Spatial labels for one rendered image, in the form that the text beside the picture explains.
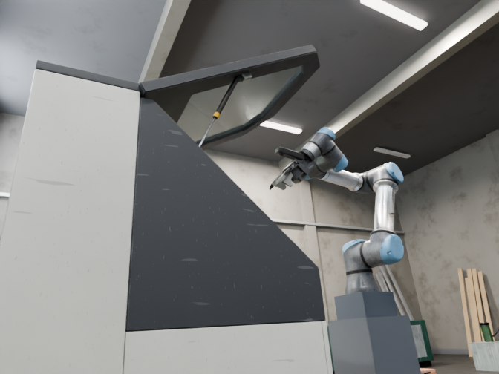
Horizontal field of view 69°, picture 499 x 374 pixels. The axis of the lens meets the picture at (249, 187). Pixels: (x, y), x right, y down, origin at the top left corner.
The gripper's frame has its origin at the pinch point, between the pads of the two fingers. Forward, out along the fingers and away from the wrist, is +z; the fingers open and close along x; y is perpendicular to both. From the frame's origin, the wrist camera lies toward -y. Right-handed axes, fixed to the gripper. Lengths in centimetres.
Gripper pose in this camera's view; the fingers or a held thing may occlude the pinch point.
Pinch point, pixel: (272, 185)
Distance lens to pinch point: 146.7
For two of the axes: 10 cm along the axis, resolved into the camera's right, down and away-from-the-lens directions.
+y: 7.1, 7.1, 0.6
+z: -6.6, 6.9, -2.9
